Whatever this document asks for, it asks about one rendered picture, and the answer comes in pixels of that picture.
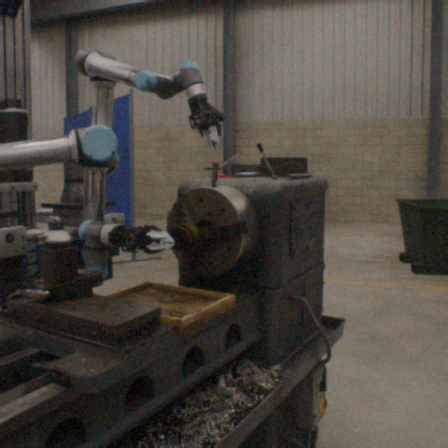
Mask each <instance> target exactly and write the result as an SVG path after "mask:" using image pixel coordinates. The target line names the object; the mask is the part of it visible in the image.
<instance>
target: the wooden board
mask: <svg viewBox="0 0 448 448"><path fill-rule="evenodd" d="M146 288H150V289H153V290H154V292H153V290H150V289H149V290H150V291H149V290H148V291H144V292H141V293H139V292H138V291H141V290H142V291H143V290H144V289H145V290H147V289H146ZM155 289H156V291H155ZM157 289H158V290H159V291H160V290H162V291H163V290H164V291H167V292H162V291H160V292H161V294H162V293H163V294H165V295H166V296H165V295H164V296H163V294H162V295H157V296H158V297H154V296H155V295H154V294H157V293H158V292H157ZM136 291H137V293H138V294H137V293H135V292H136ZM170 291H172V292H173V293H172V292H170ZM174 291H175V293H174ZM145 292H148V294H150V292H152V293H151V294H152V295H153V296H150V297H149V295H148V294H146V293H145ZM156 292H157V293H156ZM160 292H159V293H158V294H160ZM169 292H170V294H171V295H172V296H173V297H175V298H172V296H171V295H170V294H169ZM178 292H179V293H178ZM181 292H183V293H181ZM127 293H128V294H127ZM129 293H130V294H129ZM142 293H143V294H142ZM177 293H178V294H177ZM125 294H126V295H127V297H126V295H125ZM135 294H136V295H135ZM151 294H150V295H151ZM168 294H169V295H168ZM181 294H183V295H181ZM189 294H191V296H192V298H190V297H191V296H190V295H189ZM124 295H125V296H124ZM146 295H147V296H146ZM175 295H176V296H175ZM187 295H188V296H189V297H188V298H187ZM195 295H196V296H195ZM197 295H198V296H199V297H200V296H202V297H204V298H201V297H200V298H201V299H200V298H199V297H198V296H197ZM103 296H108V297H113V298H118V299H124V300H125V299H129V300H132V299H133V300H134V302H136V301H137V302H140V303H145V304H150V305H155V306H160V307H161V314H162V315H160V320H161V323H163V324H168V325H173V326H175V334H179V335H181V334H183V333H185V332H187V331H189V330H191V329H193V328H195V327H196V326H198V325H200V324H201V323H204V322H206V321H208V320H210V319H214V318H215V317H217V316H219V315H221V314H223V313H224V312H226V311H228V310H230V309H232V308H234V307H235V306H236V295H235V294H233V295H232V294H229V293H223V292H215V291H214V292H213V291H208V290H203V289H195V288H188V287H183V286H177V285H171V284H164V283H160V284H159V283H155V282H150V281H146V282H145V283H141V284H139V285H137V286H136V285H134V286H131V287H128V288H122V290H120V289H119V290H116V291H112V292H110V293H108V294H107V295H106V294H105V295H103ZM122 296H123V297H122ZM132 296H136V297H132ZM168 296H170V297H169V298H164V297H168ZM181 296H183V297H182V298H181ZM144 297H145V298H144ZM177 297H178V298H177ZM185 297H186V298H187V300H186V299H185ZM193 297H194V298H193ZM197 297H198V298H197ZM206 297H207V298H208V299H207V298H206ZM209 297H210V298H212V299H211V300H210V298H209ZM179 298H181V299H184V300H181V299H179ZM215 298H216V299H217V300H218V299H219V300H218V301H217V300H216V301H217V302H216V301H215V300H214V299H215ZM178 299H179V300H178ZM191 299H192V301H191ZM197 299H198V300H199V299H200V301H198V300H197ZM204 299H205V300H204ZM141 300H143V301H141ZM155 300H156V301H155ZM188 300H189V301H188ZM193 300H194V301H193ZM201 300H202V301H203V302H202V301H201ZM212 300H214V301H215V302H214V303H213V302H212ZM190 301H191V303H188V302H190ZM195 301H196V304H195ZM206 301H207V302H206ZM210 302H211V303H210ZM202 303H203V304H204V305H205V306H204V305H203V304H202ZM206 303H207V304H206ZM197 304H198V305H197ZM199 304H200V306H199ZM207 305H209V306H207ZM193 307H194V308H193ZM180 308H181V309H180ZM200 309H202V310H200ZM172 310H173V312H174V313H176V314H177V315H178V316H177V315H171V314H173V313H171V312H172ZM185 310H186V311H187V312H186V311H185ZM166 311H167V312H166ZM175 311H177V312H175ZM182 311H184V313H183V312H182ZM195 311H196V312H195ZM164 312H166V313H164ZM169 312H170V313H169ZM178 312H179V313H178ZM167 313H169V314H167ZM180 313H183V315H182V314H180ZM185 313H186V314H187V315H186V314H185ZM190 313H191V314H193V315H191V314H190ZM165 314H166V315H165ZM170 315H171V317H169V316H170ZM173 316H174V317H173ZM183 316H184V317H183ZM179 318H180V319H181V320H179Z"/></svg>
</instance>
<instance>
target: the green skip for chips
mask: <svg viewBox="0 0 448 448"><path fill-rule="evenodd" d="M396 202H398V206H399V212H400V218H401V225H402V232H403V238H404V245H405V252H401V253H399V260H401V261H402V262H403V263H412V264H411V271H412V272H413V273H414V274H415V275H430V274H432V275H448V199H396Z"/></svg>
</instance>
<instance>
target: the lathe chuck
mask: <svg viewBox="0 0 448 448"><path fill-rule="evenodd" d="M184 195H185V196H186V198H187V199H188V201H189V202H190V204H191V205H192V207H193V208H194V210H195V211H196V213H197V214H198V216H199V217H200V219H206V220H205V221H204V222H203V223H202V224H201V225H200V226H198V227H199V228H201V227H206V225H207V222H208V221H210V222H211V223H212V224H213V225H219V224H227V223H235V222H243V220H244V221H245V228H246V232H245V233H246V234H245V233H240V234H236V235H231V236H221V237H216V238H214V239H213V240H212V239H211V238H208V239H204V240H206V241H208V242H209V243H210V244H206V245H204V248H203V251H202V254H201V257H200V260H199V263H198V266H197V269H196V272H195V274H197V275H200V276H205V277H212V276H217V275H220V274H223V273H225V272H228V271H231V270H233V269H235V268H237V267H239V266H240V265H241V264H242V263H244V262H245V260H246V259H247V258H248V256H249V255H250V253H251V251H252V249H253V246H254V242H255V235H256V229H255V221H254V217H253V214H252V212H251V210H250V208H249V206H248V204H247V203H246V201H245V200H244V199H243V198H242V197H241V196H240V195H239V194H238V193H236V192H235V191H233V190H232V189H230V188H227V187H224V186H216V187H211V186H201V187H195V188H192V189H189V190H187V191H186V192H184ZM177 214H178V212H177V211H176V209H175V208H174V206H172V208H171V211H170V214H169V218H168V225H167V231H168V234H169V235H170V233H171V231H172V230H173V229H174V228H176V227H177V226H178V224H177V223H178V222H179V220H178V218H177V217H176V215H177ZM171 249H172V251H173V253H174V255H175V257H176V258H177V259H178V261H179V262H180V263H181V264H182V263H183V260H184V257H183V256H182V253H183V250H177V249H175V248H174V247H173V246H172V247H171ZM243 256H245V257H244V259H243V260H242V261H241V262H240V263H238V262H239V261H240V259H241V258H242V257H243Z"/></svg>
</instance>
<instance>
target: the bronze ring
mask: <svg viewBox="0 0 448 448"><path fill-rule="evenodd" d="M170 236H171V237H172V238H173V240H174V241H175V242H174V243H175V244H174V245H173V247H174V248H175V249H177V250H188V249H195V248H197V247H198V246H199V245H200V243H201V240H202V234H201V231H200V229H199V227H198V226H197V225H196V224H195V223H193V222H189V221H188V222H184V223H182V224H181V225H179V226H177V227H176V228H174V229H173V230H172V231H171V233H170Z"/></svg>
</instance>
